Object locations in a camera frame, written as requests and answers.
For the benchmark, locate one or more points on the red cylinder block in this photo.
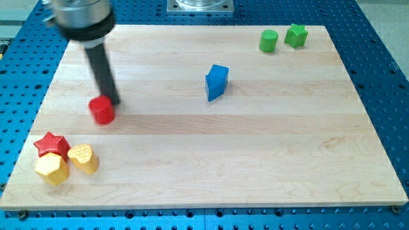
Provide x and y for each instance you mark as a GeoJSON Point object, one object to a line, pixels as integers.
{"type": "Point", "coordinates": [102, 110]}

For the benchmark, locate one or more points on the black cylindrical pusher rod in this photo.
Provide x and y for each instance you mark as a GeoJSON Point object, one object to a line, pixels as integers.
{"type": "Point", "coordinates": [101, 69]}

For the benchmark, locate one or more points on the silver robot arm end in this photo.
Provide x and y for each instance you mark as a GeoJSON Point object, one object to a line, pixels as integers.
{"type": "Point", "coordinates": [84, 21]}

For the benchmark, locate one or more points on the blue triangle block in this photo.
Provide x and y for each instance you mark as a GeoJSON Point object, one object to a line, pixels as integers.
{"type": "Point", "coordinates": [215, 86]}

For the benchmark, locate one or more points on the blue cube block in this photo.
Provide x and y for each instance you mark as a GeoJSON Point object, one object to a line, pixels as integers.
{"type": "Point", "coordinates": [220, 73]}

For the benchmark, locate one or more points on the light wooden board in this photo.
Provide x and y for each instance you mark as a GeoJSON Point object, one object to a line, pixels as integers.
{"type": "Point", "coordinates": [289, 130]}

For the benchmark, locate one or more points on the green cylinder block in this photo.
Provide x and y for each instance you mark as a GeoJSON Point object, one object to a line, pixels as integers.
{"type": "Point", "coordinates": [268, 40]}

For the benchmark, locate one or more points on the green star block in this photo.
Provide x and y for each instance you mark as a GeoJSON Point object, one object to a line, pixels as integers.
{"type": "Point", "coordinates": [296, 35]}

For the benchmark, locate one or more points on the yellow heart block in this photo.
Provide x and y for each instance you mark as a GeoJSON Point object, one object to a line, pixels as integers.
{"type": "Point", "coordinates": [83, 158]}

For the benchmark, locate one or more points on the red star block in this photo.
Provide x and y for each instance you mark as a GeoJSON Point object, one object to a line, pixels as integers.
{"type": "Point", "coordinates": [51, 143]}

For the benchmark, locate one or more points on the yellow hexagon block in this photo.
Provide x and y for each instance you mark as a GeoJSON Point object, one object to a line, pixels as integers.
{"type": "Point", "coordinates": [52, 169]}

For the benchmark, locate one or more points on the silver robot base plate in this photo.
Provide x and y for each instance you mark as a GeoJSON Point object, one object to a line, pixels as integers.
{"type": "Point", "coordinates": [200, 6]}

